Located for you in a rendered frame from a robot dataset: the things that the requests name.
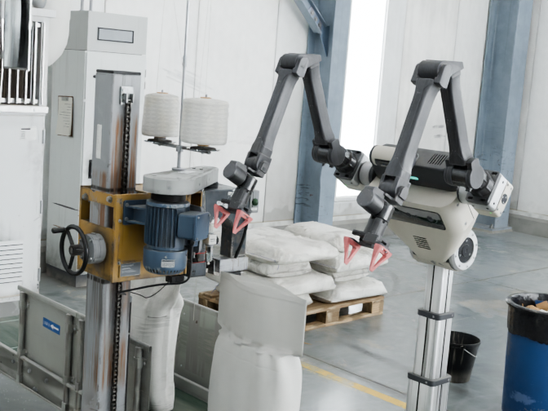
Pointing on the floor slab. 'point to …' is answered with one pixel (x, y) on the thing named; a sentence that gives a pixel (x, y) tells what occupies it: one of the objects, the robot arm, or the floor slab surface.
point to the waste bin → (526, 354)
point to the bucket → (461, 355)
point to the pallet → (324, 312)
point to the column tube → (107, 103)
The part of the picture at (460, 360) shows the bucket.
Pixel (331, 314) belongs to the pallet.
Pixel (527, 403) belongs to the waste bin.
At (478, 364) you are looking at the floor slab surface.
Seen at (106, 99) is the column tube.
